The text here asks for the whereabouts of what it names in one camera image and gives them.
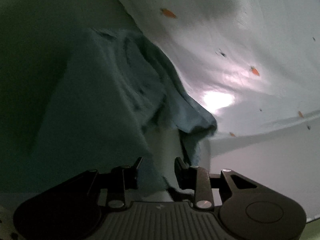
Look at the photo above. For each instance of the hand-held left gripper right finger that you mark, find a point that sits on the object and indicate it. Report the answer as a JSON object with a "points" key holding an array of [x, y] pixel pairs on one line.
{"points": [[179, 172]]}

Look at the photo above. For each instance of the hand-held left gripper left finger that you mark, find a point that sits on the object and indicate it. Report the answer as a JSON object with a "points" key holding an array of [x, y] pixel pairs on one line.
{"points": [[137, 171]]}

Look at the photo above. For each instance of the light blue denim garment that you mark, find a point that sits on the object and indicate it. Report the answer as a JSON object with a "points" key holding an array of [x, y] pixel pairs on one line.
{"points": [[112, 92]]}

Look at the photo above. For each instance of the white carrot print sheet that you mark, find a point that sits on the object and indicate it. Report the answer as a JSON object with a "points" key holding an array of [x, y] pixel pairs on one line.
{"points": [[225, 37]]}

